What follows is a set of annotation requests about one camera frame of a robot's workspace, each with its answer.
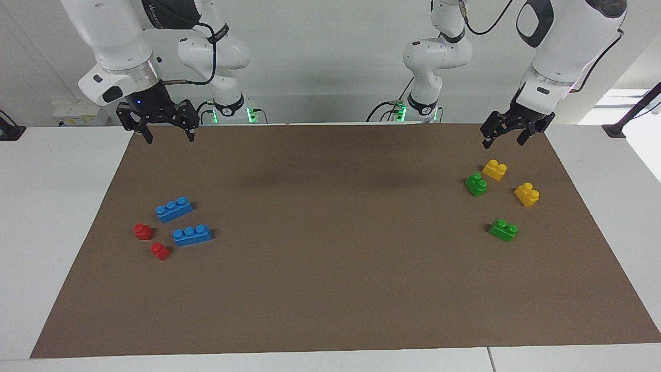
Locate yellow two-stud toy block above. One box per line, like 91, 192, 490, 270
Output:
481, 159, 508, 182
513, 182, 541, 208

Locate black table clamp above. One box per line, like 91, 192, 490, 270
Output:
0, 110, 27, 142

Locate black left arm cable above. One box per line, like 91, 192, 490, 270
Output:
459, 0, 624, 95

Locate blue three-stud toy block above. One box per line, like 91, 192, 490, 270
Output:
155, 196, 194, 224
172, 224, 213, 247

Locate black camera stand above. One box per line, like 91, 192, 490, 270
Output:
602, 82, 661, 139

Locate green two-stud toy block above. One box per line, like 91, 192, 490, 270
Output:
488, 219, 519, 243
464, 173, 489, 198

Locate brown table mat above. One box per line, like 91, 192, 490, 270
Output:
30, 123, 661, 359

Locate black base cable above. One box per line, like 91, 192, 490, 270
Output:
366, 76, 415, 123
194, 100, 217, 125

